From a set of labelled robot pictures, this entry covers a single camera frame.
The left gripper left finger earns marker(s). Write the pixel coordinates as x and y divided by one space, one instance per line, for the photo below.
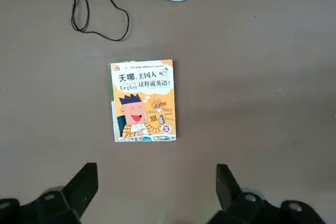
73 195

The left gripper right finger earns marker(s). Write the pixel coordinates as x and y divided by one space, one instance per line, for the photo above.
236 208

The orange and yellow book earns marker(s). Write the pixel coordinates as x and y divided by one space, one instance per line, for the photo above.
143 100

